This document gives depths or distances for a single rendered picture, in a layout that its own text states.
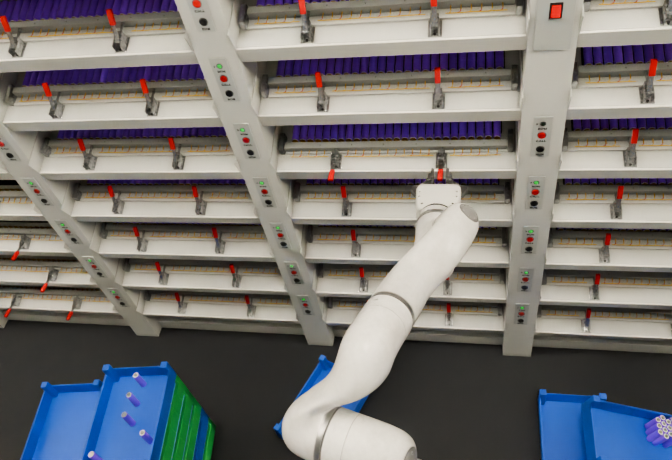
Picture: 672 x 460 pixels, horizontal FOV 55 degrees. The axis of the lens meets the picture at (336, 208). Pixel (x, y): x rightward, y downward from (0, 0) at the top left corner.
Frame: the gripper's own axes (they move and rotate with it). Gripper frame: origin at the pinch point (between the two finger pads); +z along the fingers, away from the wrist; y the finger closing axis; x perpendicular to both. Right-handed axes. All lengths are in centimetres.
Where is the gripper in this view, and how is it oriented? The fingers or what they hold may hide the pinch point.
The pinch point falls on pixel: (440, 177)
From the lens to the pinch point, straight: 154.0
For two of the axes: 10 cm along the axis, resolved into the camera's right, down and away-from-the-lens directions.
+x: -1.2, -7.9, -6.0
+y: 9.8, 0.1, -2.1
